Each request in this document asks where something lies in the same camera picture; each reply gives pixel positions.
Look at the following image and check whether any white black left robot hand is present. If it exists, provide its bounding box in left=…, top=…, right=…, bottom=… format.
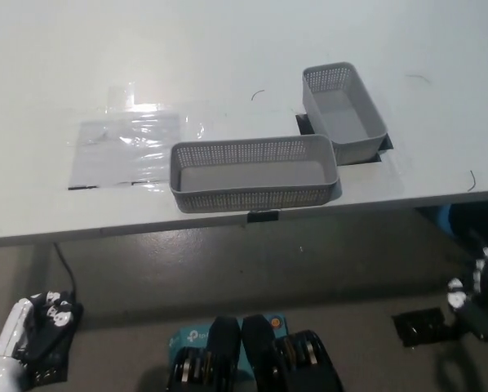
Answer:
left=0, top=290, right=84, bottom=365

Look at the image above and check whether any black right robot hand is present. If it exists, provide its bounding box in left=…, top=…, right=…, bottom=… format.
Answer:
left=447, top=247, right=488, bottom=342

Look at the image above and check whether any grey perforated plastic basket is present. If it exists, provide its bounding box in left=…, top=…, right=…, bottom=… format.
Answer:
left=169, top=133, right=342, bottom=214
left=301, top=60, right=391, bottom=167

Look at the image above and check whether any teal TP-Link box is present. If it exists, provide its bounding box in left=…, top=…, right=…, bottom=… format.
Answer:
left=168, top=313, right=288, bottom=368

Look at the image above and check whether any blue object under table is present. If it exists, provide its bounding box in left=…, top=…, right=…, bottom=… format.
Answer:
left=434, top=205, right=453, bottom=238

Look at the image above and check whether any transparent plastic sheet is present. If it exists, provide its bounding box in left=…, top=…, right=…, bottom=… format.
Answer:
left=66, top=97, right=206, bottom=191

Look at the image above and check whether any small black tape piece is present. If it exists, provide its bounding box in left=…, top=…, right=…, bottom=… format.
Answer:
left=246, top=210, right=280, bottom=225

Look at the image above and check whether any black tape patch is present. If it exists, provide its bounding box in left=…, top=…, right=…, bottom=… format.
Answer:
left=295, top=114, right=394, bottom=167

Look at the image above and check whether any black power cable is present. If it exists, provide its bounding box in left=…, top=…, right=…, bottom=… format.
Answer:
left=52, top=243, right=78, bottom=304

